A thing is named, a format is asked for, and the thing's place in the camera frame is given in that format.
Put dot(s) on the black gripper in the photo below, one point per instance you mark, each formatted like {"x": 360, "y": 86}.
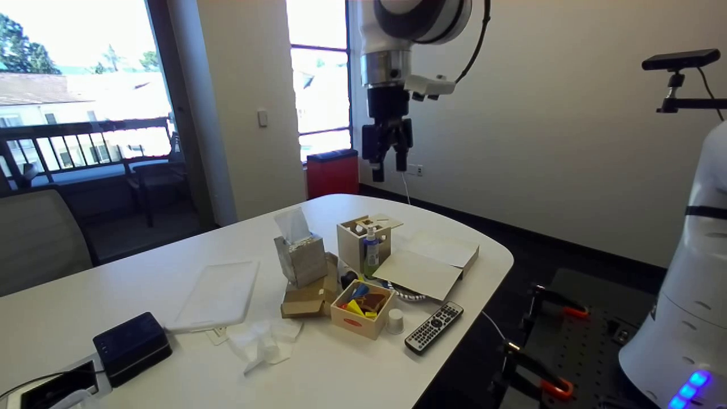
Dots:
{"x": 386, "y": 114}

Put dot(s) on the red bin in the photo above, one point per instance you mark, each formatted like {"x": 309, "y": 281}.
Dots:
{"x": 333, "y": 173}

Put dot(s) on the wooden shape sorter box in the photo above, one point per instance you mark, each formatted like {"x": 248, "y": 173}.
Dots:
{"x": 352, "y": 242}

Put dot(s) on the small bottle with blue cap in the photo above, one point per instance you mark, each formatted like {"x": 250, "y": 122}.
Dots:
{"x": 369, "y": 253}

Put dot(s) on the wooden tray with coloured blocks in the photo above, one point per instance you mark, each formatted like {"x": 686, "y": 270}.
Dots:
{"x": 362, "y": 309}

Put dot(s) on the small white cylinder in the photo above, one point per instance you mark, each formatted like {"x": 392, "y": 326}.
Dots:
{"x": 396, "y": 320}

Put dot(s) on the black remote control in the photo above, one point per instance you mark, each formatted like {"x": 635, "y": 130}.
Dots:
{"x": 432, "y": 329}

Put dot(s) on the crumpled clear plastic wrap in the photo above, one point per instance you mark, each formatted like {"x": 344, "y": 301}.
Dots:
{"x": 261, "y": 342}

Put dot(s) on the dark balcony chair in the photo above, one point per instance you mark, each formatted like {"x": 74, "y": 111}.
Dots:
{"x": 154, "y": 178}

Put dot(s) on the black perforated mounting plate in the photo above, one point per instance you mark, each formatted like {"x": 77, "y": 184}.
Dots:
{"x": 599, "y": 304}

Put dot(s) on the black rectangular box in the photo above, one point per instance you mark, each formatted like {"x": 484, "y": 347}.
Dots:
{"x": 132, "y": 347}

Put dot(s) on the black balcony railing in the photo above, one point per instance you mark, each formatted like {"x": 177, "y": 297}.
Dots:
{"x": 75, "y": 129}

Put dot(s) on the grey office chair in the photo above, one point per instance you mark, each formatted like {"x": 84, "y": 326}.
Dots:
{"x": 37, "y": 239}

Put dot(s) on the white wall outlet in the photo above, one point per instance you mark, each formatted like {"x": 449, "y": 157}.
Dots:
{"x": 418, "y": 170}

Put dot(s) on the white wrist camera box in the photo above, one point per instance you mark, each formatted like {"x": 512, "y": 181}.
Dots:
{"x": 432, "y": 86}

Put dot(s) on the white light switch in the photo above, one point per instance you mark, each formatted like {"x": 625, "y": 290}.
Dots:
{"x": 261, "y": 117}

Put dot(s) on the black camera on mount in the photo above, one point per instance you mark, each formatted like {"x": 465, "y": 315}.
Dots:
{"x": 680, "y": 59}

